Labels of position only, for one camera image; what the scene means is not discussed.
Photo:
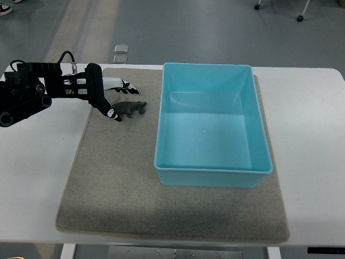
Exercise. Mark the black table control panel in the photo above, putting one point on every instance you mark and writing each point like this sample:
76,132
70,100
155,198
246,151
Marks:
326,250

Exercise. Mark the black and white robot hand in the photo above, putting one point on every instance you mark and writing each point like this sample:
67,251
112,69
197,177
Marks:
96,91

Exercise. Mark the floor outlet plate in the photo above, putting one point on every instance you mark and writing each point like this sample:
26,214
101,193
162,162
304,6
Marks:
120,59
121,48

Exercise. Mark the grey felt mat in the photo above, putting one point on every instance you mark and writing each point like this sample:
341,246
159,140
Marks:
113,188

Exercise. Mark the black and white shoe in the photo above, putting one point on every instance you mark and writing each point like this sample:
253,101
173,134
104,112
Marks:
5,9

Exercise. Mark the brown toy hippo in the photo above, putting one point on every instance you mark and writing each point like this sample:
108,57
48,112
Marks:
129,107

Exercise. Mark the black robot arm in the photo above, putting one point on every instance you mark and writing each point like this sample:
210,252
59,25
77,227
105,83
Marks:
30,87

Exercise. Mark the blue plastic box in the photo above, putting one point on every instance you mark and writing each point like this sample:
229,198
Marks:
210,127

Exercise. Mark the upper floor outlet plate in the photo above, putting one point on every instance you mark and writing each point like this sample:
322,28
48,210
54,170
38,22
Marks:
121,48

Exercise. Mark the lower floor outlet plate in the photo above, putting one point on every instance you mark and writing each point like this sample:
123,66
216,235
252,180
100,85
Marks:
120,59

